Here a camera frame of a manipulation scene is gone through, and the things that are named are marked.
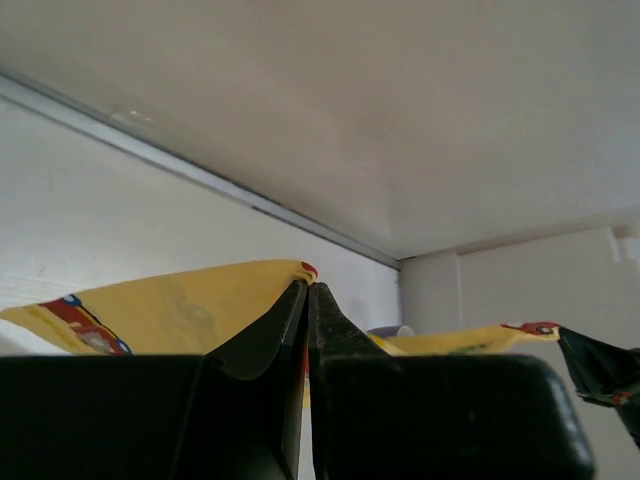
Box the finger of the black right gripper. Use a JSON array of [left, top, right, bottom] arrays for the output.
[[558, 327, 639, 446]]

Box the lavender ceramic mug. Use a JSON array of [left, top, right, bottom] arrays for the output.
[[367, 325, 414, 339]]

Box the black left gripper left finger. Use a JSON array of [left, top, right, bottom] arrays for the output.
[[204, 280, 308, 479]]

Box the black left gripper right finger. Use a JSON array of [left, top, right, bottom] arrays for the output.
[[308, 283, 400, 479]]

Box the aluminium table edge rail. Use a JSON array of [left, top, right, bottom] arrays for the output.
[[1, 70, 400, 270]]

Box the yellow car-print cloth placemat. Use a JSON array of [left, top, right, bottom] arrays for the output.
[[0, 258, 561, 421]]

